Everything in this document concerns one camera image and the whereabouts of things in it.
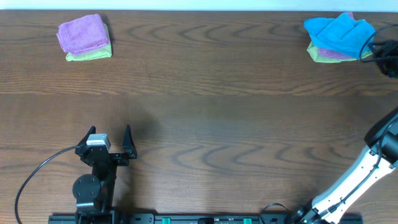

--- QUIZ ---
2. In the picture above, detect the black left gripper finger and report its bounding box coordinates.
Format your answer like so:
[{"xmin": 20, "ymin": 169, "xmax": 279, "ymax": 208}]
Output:
[
  {"xmin": 78, "ymin": 126, "xmax": 96, "ymax": 147},
  {"xmin": 122, "ymin": 124, "xmax": 136, "ymax": 153}
]

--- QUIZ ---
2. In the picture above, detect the blue microfibre cloth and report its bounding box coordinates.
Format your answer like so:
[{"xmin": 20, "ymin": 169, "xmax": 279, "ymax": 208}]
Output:
[{"xmin": 303, "ymin": 12, "xmax": 375, "ymax": 59}]

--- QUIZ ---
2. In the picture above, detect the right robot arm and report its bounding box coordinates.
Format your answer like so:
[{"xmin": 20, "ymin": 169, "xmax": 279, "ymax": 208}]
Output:
[{"xmin": 286, "ymin": 109, "xmax": 397, "ymax": 223}]

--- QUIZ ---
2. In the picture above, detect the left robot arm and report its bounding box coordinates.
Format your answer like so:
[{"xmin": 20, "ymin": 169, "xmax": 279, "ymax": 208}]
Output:
[{"xmin": 72, "ymin": 125, "xmax": 137, "ymax": 223}]

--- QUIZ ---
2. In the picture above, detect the crumpled purple cloth right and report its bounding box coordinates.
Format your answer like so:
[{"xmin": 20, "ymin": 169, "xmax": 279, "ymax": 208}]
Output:
[{"xmin": 305, "ymin": 12, "xmax": 359, "ymax": 61}]

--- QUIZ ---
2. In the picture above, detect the crumpled green cloth right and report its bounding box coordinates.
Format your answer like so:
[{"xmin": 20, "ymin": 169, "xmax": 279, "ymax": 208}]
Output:
[{"xmin": 307, "ymin": 40, "xmax": 371, "ymax": 63}]

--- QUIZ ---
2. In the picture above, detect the folded green cloth left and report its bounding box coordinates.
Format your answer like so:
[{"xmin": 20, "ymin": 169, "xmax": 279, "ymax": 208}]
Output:
[{"xmin": 65, "ymin": 42, "xmax": 113, "ymax": 62}]

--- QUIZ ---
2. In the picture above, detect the folded purple cloth left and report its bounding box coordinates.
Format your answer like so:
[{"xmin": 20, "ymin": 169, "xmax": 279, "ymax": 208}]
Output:
[{"xmin": 57, "ymin": 14, "xmax": 110, "ymax": 55}]

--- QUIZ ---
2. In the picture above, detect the left black cable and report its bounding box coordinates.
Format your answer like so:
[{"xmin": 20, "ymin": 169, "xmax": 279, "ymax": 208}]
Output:
[{"xmin": 14, "ymin": 145, "xmax": 81, "ymax": 224}]

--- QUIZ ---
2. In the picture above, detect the black cable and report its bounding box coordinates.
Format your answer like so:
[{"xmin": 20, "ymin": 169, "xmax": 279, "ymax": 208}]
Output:
[
  {"xmin": 14, "ymin": 145, "xmax": 81, "ymax": 224},
  {"xmin": 259, "ymin": 23, "xmax": 398, "ymax": 224}
]

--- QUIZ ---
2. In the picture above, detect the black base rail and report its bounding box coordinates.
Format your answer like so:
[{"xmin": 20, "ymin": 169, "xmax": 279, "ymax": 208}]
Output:
[{"xmin": 48, "ymin": 213, "xmax": 292, "ymax": 224}]

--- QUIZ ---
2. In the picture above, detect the right black cable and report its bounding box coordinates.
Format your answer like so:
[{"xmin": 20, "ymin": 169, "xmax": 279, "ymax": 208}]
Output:
[{"xmin": 259, "ymin": 23, "xmax": 398, "ymax": 224}]

